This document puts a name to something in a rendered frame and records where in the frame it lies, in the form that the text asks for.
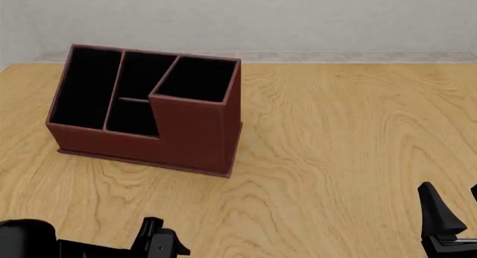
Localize red-brown desk caddy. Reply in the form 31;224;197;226
45;43;244;179

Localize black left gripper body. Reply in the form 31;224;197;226
130;227;182;258

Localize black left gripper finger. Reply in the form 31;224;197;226
177;237;192;257

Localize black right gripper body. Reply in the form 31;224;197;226
420;233;477;258

